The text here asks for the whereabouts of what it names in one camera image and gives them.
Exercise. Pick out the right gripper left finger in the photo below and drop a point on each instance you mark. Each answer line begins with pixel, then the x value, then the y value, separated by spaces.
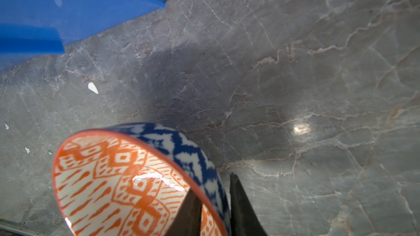
pixel 188 219

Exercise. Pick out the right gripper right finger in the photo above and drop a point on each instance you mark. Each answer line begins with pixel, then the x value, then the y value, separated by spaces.
pixel 244 221

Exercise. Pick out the orange and blue patterned bowl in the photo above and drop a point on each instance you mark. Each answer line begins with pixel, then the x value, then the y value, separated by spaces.
pixel 131 180

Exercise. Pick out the blue plastic bin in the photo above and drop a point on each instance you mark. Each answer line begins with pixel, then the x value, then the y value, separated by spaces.
pixel 37 27

